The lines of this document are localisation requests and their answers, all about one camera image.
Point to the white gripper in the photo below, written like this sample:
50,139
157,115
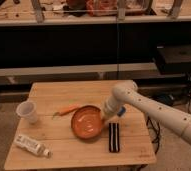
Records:
110,108

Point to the orange ceramic bowl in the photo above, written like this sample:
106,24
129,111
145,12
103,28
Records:
86,122

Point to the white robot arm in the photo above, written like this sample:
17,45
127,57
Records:
126,92

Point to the black white striped block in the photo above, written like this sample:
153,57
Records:
114,138

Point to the orange carrot toy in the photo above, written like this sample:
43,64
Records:
66,110

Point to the wooden table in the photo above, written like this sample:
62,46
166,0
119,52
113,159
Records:
69,126

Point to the black box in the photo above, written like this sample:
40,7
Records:
174,59

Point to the translucent plastic cup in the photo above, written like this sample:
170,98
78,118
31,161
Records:
27,110

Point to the white plastic bottle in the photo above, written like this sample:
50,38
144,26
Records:
31,145

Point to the long wooden shelf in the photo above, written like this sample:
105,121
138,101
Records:
24,15

